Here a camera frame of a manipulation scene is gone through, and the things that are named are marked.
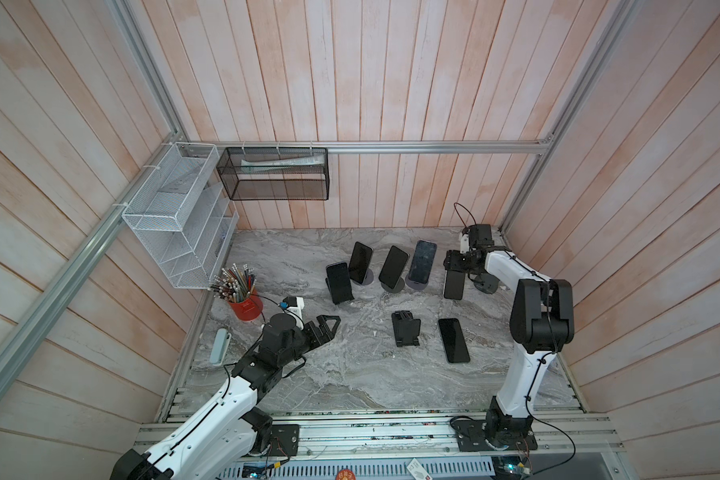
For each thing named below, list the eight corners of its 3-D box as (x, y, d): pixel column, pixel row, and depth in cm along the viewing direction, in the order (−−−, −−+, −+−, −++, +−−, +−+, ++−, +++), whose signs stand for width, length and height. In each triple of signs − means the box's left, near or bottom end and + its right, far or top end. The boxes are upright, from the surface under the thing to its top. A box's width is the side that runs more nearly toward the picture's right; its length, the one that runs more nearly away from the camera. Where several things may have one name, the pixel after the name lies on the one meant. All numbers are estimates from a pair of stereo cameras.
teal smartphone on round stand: (377, 284, 106) (380, 256, 94) (389, 272, 110) (393, 244, 98) (392, 294, 103) (397, 267, 91) (404, 281, 107) (410, 254, 95)
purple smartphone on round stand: (406, 287, 105) (412, 262, 94) (410, 265, 112) (416, 239, 101) (426, 291, 104) (434, 266, 93) (428, 268, 111) (437, 242, 99)
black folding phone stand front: (394, 347, 91) (397, 336, 85) (392, 316, 98) (394, 304, 92) (418, 346, 91) (422, 336, 85) (413, 316, 98) (417, 304, 92)
